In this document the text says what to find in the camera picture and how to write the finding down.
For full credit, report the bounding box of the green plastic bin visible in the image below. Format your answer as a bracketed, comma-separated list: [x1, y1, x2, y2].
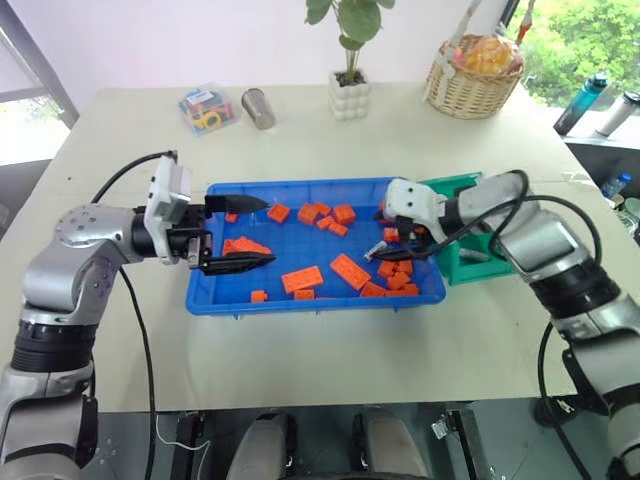
[417, 171, 519, 286]

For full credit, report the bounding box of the flat orange building plate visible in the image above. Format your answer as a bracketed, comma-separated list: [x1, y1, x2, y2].
[280, 264, 327, 295]
[329, 253, 373, 292]

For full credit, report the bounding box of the yellow orange fruit bag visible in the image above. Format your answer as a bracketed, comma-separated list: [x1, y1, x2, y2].
[462, 36, 517, 76]

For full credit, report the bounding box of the dark rounded grey shape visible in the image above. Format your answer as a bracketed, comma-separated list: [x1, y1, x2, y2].
[351, 406, 432, 480]
[226, 409, 299, 480]

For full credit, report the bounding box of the clear bottle with blue cap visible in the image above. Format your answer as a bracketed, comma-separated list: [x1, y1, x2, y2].
[599, 172, 634, 199]

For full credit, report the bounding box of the stainless steel cup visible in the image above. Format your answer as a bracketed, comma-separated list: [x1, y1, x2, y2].
[240, 87, 278, 132]

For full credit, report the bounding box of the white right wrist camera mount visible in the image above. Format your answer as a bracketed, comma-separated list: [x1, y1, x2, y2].
[382, 178, 447, 237]

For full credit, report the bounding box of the blue plastic bin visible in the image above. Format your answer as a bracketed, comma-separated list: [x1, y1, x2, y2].
[185, 177, 448, 319]

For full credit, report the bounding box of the blue and black water bottle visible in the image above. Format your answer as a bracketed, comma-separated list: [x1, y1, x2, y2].
[552, 71, 610, 136]

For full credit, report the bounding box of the grey window frame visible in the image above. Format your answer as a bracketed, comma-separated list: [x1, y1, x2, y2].
[0, 0, 81, 132]

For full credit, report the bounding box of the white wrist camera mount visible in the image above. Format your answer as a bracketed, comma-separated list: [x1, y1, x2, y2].
[143, 154, 194, 265]
[382, 178, 447, 237]

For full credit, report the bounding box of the thin white wire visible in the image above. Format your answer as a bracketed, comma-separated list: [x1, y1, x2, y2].
[155, 413, 212, 452]

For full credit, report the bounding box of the white bubble plant pot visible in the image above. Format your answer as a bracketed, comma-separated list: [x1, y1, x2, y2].
[327, 69, 373, 122]

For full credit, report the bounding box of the white bottle with black lid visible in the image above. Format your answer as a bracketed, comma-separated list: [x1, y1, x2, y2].
[594, 91, 640, 139]

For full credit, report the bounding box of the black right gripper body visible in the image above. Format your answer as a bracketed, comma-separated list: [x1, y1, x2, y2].
[396, 214, 437, 251]

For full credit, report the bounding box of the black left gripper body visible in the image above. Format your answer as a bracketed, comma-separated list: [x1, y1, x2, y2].
[167, 203, 214, 272]

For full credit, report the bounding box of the wicker basket with handle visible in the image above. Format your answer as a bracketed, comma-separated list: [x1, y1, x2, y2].
[424, 0, 539, 121]

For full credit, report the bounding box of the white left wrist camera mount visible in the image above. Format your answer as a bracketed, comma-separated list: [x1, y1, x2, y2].
[143, 154, 194, 265]

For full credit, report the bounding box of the green leafy plant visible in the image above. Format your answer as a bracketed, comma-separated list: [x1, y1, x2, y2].
[304, 0, 397, 84]

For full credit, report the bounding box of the clear box of colourful parts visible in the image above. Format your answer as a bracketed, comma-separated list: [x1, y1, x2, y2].
[175, 82, 243, 138]

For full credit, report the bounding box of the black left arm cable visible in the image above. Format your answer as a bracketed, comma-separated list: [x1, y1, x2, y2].
[90, 149, 180, 480]

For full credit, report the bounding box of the orange sloped building block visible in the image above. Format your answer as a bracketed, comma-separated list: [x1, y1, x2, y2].
[221, 236, 273, 258]

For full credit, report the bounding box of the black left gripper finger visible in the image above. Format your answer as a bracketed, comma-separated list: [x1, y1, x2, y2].
[203, 193, 269, 217]
[199, 252, 278, 278]

